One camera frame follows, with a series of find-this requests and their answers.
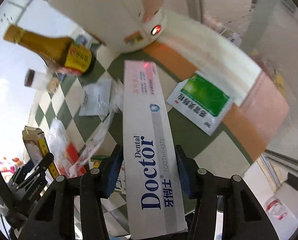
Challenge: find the clear red plastic snack wrapper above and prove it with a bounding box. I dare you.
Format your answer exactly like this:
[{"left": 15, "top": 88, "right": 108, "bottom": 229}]
[{"left": 47, "top": 110, "right": 115, "bottom": 178}]

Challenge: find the white Dental Doctor toothpaste box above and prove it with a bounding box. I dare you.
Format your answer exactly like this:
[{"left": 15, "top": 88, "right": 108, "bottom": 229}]
[{"left": 122, "top": 60, "right": 187, "bottom": 239}]

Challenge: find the green white medicine sachet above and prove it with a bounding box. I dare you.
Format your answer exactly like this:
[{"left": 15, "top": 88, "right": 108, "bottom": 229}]
[{"left": 166, "top": 70, "right": 233, "bottom": 136}]

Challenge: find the white foil sachet packet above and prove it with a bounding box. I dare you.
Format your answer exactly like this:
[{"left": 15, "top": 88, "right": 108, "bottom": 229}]
[{"left": 79, "top": 78, "right": 112, "bottom": 116}]

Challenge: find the small green white box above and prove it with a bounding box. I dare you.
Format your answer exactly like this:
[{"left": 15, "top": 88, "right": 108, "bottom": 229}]
[{"left": 89, "top": 155, "right": 126, "bottom": 194}]

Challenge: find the yellow white carton box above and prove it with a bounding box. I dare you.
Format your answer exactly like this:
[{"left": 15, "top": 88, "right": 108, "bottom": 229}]
[{"left": 22, "top": 126, "right": 50, "bottom": 165}]

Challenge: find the green white checkered tablecloth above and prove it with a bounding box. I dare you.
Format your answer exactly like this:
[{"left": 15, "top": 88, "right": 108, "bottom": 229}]
[{"left": 29, "top": 41, "right": 268, "bottom": 238}]

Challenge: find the lying clear water bottle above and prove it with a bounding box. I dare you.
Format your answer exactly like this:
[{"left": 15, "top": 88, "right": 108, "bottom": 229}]
[{"left": 264, "top": 196, "right": 288, "bottom": 220}]

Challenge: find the small clear spice jar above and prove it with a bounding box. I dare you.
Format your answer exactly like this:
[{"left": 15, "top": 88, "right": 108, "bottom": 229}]
[{"left": 24, "top": 69, "right": 59, "bottom": 93}]

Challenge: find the brown sauce bottle yellow label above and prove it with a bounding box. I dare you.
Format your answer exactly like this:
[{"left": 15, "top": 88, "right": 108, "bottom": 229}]
[{"left": 3, "top": 24, "right": 95, "bottom": 76}]

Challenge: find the white rice cooker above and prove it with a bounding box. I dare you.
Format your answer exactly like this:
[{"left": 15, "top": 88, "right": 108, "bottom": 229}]
[{"left": 47, "top": 0, "right": 167, "bottom": 54}]

